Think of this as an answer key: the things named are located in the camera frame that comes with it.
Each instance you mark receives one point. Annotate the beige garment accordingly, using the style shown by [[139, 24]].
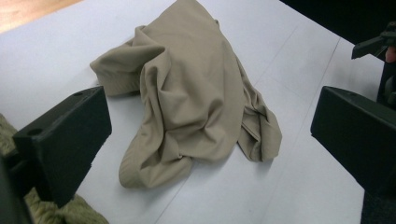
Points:
[[193, 93]]

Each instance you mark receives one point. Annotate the green woven basket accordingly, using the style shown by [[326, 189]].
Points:
[[77, 211]]

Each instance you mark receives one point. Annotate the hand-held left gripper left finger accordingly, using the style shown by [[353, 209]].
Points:
[[65, 143]]

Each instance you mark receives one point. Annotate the dark cloth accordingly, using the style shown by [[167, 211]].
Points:
[[379, 211]]

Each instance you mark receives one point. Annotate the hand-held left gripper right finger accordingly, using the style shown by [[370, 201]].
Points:
[[358, 137]]

